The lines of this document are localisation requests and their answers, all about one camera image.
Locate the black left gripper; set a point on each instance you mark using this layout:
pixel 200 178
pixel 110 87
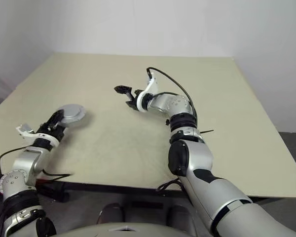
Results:
pixel 53 130

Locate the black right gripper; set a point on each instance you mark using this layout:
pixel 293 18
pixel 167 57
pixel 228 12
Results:
pixel 136 93

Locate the silver motor housing cover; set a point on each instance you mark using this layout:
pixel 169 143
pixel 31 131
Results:
pixel 71 113

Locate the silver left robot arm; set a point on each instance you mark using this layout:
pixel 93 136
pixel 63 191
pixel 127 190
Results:
pixel 24 163

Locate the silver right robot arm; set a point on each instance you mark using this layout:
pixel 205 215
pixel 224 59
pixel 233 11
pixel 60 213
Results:
pixel 199 158

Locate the dark rounded shape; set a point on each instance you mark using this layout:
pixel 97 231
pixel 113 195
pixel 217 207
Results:
pixel 112 213

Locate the grey robot torso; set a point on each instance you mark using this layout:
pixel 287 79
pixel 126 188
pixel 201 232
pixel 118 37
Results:
pixel 138 232

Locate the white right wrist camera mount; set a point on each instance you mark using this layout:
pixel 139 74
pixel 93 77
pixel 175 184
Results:
pixel 139 103

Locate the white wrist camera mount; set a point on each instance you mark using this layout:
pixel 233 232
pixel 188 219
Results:
pixel 27 133
pixel 139 103

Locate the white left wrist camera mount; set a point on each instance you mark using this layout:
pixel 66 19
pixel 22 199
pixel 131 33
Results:
pixel 27 133

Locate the black table frame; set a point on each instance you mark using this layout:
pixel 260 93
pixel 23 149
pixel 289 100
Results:
pixel 113 192

